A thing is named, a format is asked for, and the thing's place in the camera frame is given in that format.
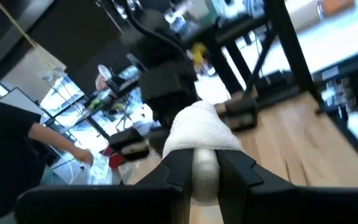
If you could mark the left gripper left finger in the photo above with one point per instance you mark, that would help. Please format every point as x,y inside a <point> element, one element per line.
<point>104,205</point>

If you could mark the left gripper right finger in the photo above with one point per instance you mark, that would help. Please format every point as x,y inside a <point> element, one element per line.
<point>291,205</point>

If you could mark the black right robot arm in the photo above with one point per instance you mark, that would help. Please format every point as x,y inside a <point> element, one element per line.
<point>154,34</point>

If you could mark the red plastic crate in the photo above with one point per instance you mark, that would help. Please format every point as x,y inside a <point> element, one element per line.
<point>115,158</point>

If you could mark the person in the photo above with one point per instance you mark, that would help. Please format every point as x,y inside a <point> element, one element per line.
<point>8,155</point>

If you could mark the whiteboard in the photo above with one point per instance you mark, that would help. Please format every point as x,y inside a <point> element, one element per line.
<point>19,101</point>

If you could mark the black aluminium frame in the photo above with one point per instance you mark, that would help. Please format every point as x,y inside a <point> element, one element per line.
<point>287,46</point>

